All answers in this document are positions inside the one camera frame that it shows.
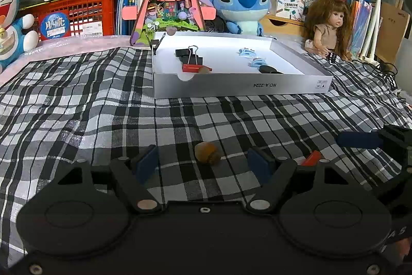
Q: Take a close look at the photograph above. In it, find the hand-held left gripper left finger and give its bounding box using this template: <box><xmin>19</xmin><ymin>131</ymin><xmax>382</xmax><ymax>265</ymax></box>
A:
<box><xmin>57</xmin><ymin>144</ymin><xmax>162</xmax><ymax>213</ymax></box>

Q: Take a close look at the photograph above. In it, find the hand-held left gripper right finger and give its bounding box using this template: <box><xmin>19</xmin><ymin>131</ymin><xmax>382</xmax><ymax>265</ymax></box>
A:
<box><xmin>246</xmin><ymin>145</ymin><xmax>358</xmax><ymax>213</ymax></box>

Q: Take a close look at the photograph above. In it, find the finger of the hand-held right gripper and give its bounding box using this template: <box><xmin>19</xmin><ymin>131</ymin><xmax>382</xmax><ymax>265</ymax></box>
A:
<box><xmin>336</xmin><ymin>124</ymin><xmax>412</xmax><ymax>166</ymax></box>
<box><xmin>373</xmin><ymin>166</ymin><xmax>412</xmax><ymax>209</ymax></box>

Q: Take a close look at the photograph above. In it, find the small red piece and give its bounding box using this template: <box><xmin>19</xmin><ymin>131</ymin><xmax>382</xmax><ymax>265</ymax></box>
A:
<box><xmin>302</xmin><ymin>151</ymin><xmax>323</xmax><ymax>167</ymax></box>

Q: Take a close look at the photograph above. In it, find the brown nut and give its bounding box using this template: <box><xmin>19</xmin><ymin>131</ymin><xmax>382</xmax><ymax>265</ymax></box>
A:
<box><xmin>194</xmin><ymin>141</ymin><xmax>222</xmax><ymax>165</ymax></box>

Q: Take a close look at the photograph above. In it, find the white cardboard box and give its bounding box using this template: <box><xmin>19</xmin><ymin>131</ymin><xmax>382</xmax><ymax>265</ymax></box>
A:
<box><xmin>151</xmin><ymin>31</ymin><xmax>334</xmax><ymax>99</ymax></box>

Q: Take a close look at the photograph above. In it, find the black white plaid blanket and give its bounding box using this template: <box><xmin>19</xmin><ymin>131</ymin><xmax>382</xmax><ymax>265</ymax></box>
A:
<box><xmin>0</xmin><ymin>45</ymin><xmax>412</xmax><ymax>269</ymax></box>

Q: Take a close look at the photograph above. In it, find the brown cardboard panel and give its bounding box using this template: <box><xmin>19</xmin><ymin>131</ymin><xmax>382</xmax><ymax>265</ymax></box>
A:
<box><xmin>375</xmin><ymin>0</ymin><xmax>411</xmax><ymax>65</ymax></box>

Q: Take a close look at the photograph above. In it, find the pile of thin colourful books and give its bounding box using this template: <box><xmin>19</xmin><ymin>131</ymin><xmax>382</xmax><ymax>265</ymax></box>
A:
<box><xmin>346</xmin><ymin>0</ymin><xmax>374</xmax><ymax>58</ymax></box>

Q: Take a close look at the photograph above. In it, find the brown haired doll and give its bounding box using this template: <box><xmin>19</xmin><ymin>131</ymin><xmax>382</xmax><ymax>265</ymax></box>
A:
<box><xmin>303</xmin><ymin>0</ymin><xmax>353</xmax><ymax>62</ymax></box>

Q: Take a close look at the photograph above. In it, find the white pipe stand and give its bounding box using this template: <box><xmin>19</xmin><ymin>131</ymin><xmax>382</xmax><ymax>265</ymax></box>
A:
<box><xmin>360</xmin><ymin>0</ymin><xmax>386</xmax><ymax>65</ymax></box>

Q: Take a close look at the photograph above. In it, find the wooden drawer box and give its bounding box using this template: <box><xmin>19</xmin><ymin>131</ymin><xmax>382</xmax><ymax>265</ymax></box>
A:
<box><xmin>259</xmin><ymin>15</ymin><xmax>306</xmax><ymax>43</ymax></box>

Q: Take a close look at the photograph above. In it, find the white printed carton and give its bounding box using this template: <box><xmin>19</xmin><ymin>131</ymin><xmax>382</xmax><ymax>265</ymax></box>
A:
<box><xmin>270</xmin><ymin>0</ymin><xmax>306</xmax><ymax>22</ymax></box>

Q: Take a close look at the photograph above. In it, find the blue alien plush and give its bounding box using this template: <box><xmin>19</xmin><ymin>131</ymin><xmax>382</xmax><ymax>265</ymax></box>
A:
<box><xmin>193</xmin><ymin>0</ymin><xmax>271</xmax><ymax>37</ymax></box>

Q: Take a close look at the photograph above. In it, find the red plastic crate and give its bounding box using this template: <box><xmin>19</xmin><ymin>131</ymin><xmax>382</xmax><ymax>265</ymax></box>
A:
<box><xmin>19</xmin><ymin>0</ymin><xmax>119</xmax><ymax>41</ymax></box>

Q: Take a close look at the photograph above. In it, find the blue robot cat plush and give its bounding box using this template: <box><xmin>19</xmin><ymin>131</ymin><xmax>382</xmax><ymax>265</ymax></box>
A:
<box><xmin>0</xmin><ymin>0</ymin><xmax>39</xmax><ymax>74</ymax></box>

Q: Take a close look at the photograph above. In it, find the black cable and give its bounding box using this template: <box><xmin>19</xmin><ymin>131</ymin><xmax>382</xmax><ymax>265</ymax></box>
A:
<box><xmin>352</xmin><ymin>57</ymin><xmax>412</xmax><ymax>109</ymax></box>

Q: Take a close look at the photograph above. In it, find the black wire object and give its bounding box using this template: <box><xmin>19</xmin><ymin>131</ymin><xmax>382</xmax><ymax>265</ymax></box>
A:
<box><xmin>204</xmin><ymin>17</ymin><xmax>228</xmax><ymax>34</ymax></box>

